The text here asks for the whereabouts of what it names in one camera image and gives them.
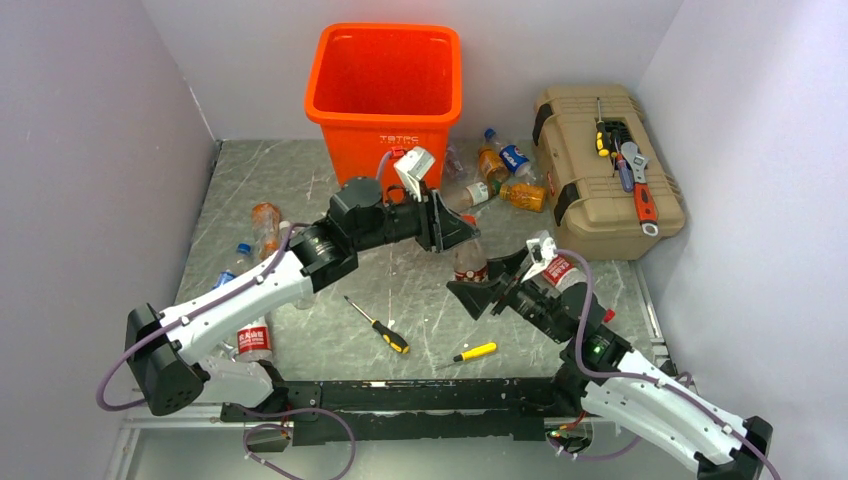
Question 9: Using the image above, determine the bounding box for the crushed clear bottle behind bin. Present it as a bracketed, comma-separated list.
[444, 144, 467, 181]

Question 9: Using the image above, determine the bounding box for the white label clear bottle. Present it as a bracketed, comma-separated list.
[443, 181, 497, 213]

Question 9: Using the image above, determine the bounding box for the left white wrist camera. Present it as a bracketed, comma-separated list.
[389, 146, 435, 203]

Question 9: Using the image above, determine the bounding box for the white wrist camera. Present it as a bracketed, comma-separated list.
[526, 230, 557, 277]
[389, 146, 435, 203]

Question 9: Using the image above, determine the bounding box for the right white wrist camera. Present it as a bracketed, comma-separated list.
[526, 230, 557, 277]

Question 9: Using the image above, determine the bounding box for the blue cap bottle left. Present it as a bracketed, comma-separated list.
[212, 243, 255, 289]

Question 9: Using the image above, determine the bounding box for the red label water bottle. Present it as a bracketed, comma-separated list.
[236, 317, 273, 362]

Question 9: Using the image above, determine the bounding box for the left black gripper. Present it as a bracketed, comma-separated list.
[352, 178, 480, 253]

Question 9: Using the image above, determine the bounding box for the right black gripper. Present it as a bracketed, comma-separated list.
[446, 246, 567, 343]

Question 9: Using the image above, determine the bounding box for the tan plastic toolbox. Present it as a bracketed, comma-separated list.
[532, 84, 686, 260]

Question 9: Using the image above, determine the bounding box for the black base frame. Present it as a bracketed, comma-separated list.
[220, 377, 581, 446]

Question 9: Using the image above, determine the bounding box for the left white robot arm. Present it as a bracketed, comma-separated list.
[123, 177, 480, 420]

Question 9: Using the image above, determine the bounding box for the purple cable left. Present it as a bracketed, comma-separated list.
[95, 225, 359, 480]

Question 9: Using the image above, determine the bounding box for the small orange juice bottle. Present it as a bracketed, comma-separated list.
[491, 181, 546, 213]

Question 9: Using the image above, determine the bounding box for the small yellow screwdriver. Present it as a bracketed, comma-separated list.
[441, 342, 498, 368]

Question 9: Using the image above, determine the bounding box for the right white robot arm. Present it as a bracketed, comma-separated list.
[447, 248, 781, 479]

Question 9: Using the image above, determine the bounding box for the yellow screwdriver on toolbox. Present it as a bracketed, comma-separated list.
[595, 97, 610, 157]

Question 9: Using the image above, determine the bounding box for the red cap clear bottle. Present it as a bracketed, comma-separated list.
[453, 237, 488, 283]

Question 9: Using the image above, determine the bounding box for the Pepsi bottle near toolbox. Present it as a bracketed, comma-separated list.
[498, 144, 535, 179]

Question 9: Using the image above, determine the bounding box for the orange bottle blue cap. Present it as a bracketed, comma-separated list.
[478, 128, 510, 185]

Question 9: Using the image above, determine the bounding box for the orange label bottle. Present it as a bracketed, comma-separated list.
[251, 202, 291, 261]

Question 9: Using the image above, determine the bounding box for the orange plastic bin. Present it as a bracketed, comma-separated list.
[304, 23, 463, 187]

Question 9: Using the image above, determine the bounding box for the black yellow screwdriver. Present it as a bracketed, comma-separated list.
[344, 295, 410, 354]

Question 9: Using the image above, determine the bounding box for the orange adjustable wrench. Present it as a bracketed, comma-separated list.
[620, 142, 660, 237]

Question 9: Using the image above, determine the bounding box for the blue red screwdriver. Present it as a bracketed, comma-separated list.
[610, 129, 634, 193]

